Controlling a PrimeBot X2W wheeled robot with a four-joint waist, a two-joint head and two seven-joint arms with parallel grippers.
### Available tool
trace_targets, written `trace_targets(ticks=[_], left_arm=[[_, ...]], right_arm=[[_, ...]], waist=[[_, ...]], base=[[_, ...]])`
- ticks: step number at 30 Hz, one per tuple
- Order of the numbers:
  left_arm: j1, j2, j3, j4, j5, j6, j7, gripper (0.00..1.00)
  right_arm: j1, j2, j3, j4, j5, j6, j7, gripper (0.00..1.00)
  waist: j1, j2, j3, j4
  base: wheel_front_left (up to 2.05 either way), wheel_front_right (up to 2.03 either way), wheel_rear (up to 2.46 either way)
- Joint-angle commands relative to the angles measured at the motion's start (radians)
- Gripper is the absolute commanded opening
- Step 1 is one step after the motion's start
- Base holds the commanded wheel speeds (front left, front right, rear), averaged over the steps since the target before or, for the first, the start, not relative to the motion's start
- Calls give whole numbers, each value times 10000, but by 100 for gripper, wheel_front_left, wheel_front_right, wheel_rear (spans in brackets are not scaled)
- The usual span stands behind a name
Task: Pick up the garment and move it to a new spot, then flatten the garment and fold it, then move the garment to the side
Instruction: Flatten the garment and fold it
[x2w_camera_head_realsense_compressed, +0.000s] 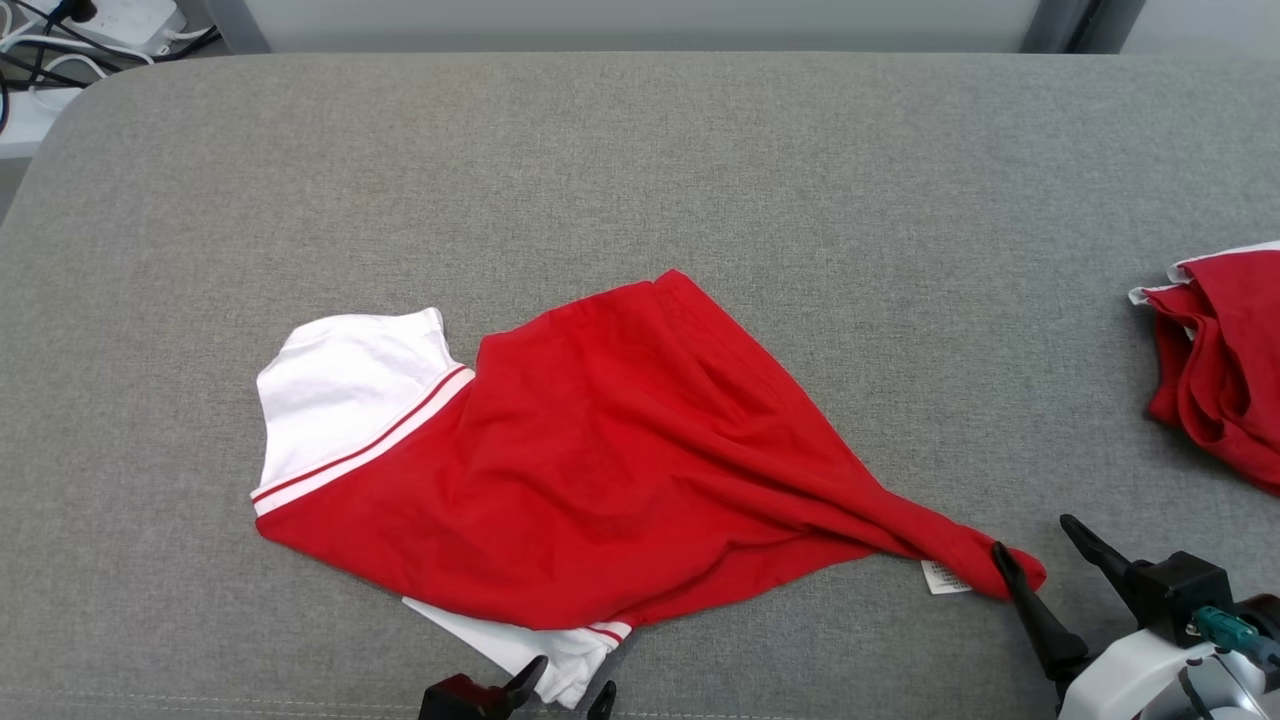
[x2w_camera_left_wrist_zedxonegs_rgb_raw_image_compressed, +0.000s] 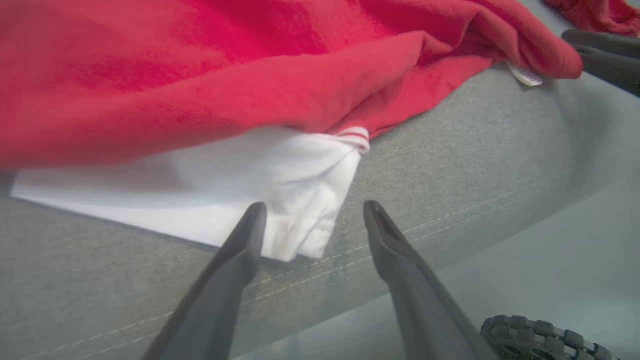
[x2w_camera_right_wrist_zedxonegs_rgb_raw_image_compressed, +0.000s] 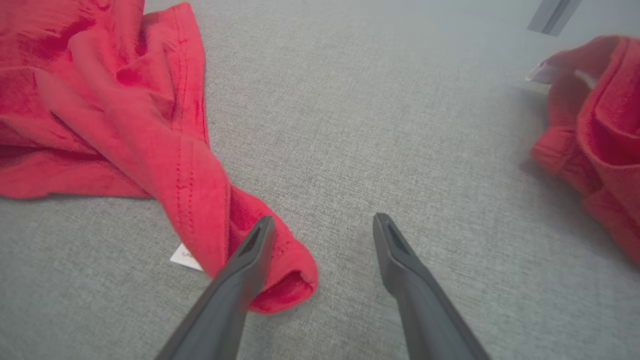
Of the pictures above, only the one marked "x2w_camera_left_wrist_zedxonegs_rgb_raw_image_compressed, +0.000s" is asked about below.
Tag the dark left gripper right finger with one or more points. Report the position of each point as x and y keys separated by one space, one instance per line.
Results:
x=420 y=310

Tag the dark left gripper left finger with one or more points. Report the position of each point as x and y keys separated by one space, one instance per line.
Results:
x=215 y=300

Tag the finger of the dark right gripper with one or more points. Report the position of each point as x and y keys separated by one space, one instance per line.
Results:
x=610 y=44
x=615 y=67

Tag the red and white shirt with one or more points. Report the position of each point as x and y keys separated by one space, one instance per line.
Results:
x=600 y=15
x=200 y=75

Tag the black omni wheel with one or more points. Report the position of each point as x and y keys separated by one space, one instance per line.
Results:
x=540 y=337

